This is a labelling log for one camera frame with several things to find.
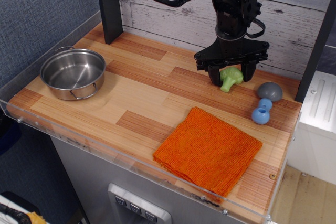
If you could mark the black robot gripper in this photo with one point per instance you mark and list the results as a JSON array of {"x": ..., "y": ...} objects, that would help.
[{"x": 224, "y": 53}]

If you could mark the green toy broccoli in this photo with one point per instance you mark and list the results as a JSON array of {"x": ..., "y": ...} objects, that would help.
[{"x": 229, "y": 77}]

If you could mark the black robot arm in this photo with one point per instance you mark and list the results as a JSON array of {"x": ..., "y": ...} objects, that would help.
[{"x": 237, "y": 29}]

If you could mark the orange knitted towel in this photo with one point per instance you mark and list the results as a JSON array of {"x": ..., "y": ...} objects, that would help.
[{"x": 207, "y": 152}]

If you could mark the grey half-dome toy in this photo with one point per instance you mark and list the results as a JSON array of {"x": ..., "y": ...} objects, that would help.
[{"x": 271, "y": 91}]

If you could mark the blue dumbbell-shaped toy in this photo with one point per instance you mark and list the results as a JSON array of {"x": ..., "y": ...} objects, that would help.
[{"x": 261, "y": 114}]

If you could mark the white ridged side unit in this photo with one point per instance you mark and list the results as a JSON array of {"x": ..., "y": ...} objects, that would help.
[{"x": 312, "y": 150}]

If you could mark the clear acrylic edge guard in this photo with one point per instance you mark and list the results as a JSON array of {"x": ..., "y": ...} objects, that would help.
[{"x": 129, "y": 132}]

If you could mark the stainless steel pot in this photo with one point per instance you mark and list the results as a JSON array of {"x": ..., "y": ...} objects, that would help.
[{"x": 73, "y": 74}]

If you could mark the silver dispenser button panel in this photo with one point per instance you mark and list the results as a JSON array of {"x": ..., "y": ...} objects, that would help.
[{"x": 137, "y": 205}]

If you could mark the grey toy cabinet front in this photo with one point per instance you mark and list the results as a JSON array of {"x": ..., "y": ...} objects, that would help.
[{"x": 91, "y": 175}]

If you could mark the yellow object at bottom-left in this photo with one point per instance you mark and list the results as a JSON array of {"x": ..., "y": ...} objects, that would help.
[{"x": 36, "y": 218}]

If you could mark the dark grey right post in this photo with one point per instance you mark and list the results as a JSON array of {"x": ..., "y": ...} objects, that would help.
[{"x": 316, "y": 52}]

